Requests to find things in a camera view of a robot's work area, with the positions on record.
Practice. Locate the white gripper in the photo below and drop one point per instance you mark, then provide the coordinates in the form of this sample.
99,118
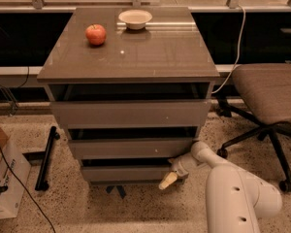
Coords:
181,168

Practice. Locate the grey bottom drawer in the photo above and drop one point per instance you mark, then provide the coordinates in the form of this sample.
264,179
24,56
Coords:
125,170

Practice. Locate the grey drawer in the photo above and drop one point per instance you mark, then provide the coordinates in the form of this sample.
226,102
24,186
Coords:
113,143
125,170
129,105

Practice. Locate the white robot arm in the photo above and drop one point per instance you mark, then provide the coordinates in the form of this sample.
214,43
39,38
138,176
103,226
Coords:
235,198

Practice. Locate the grey middle drawer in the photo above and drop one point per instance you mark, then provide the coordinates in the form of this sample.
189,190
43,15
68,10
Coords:
113,143

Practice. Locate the grey drawer cabinet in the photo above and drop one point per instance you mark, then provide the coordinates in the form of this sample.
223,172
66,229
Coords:
170,49

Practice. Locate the grey top drawer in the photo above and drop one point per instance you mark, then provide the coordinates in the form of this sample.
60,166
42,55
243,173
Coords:
129,105

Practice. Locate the black metal bar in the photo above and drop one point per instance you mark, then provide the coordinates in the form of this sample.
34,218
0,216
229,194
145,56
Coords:
42,183

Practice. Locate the grey office chair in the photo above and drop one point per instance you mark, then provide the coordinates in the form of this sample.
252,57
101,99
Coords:
265,89

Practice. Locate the red apple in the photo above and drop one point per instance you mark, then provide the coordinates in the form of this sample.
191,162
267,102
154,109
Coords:
96,34

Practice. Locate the white bowl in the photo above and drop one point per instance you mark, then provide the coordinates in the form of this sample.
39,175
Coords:
135,19

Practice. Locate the white cardboard box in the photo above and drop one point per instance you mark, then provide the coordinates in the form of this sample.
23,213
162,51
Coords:
14,173

